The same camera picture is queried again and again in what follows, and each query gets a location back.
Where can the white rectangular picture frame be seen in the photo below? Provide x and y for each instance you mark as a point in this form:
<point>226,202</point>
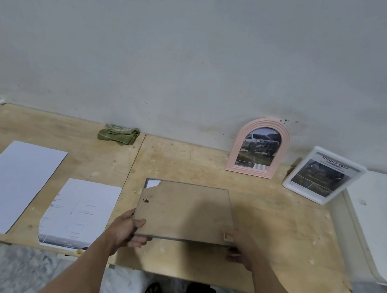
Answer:
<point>323,176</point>

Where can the person's right hand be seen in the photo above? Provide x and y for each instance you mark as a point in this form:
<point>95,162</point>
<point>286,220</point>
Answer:
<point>246,247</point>

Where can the pink arched picture frame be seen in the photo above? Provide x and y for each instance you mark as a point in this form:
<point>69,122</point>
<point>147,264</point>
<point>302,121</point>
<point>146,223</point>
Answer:
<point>257,149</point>

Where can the person's left forearm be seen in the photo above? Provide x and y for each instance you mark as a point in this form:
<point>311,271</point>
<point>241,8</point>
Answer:
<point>74,271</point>

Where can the brown rectangular picture frame back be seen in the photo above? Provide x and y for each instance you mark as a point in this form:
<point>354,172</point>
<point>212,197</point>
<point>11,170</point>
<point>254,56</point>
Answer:
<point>184,212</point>

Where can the stack of printed paper sheets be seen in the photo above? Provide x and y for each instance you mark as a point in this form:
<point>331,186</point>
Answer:
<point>80,213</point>

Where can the person's right thumb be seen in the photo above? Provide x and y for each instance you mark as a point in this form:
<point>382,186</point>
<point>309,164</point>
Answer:
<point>238,236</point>

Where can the large blank white paper sheet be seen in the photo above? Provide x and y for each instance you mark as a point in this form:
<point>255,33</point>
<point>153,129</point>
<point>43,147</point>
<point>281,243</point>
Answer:
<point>10,184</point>

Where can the person's left thumb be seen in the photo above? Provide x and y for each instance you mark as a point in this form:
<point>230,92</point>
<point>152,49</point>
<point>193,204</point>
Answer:
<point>138,223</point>

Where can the person's left hand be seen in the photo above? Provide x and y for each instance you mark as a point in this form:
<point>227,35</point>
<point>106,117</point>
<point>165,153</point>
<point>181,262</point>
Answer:
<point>122,229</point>

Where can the green folded cloth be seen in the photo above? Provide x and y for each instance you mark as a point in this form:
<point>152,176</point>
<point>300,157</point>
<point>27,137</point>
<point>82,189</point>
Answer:
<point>117,134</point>

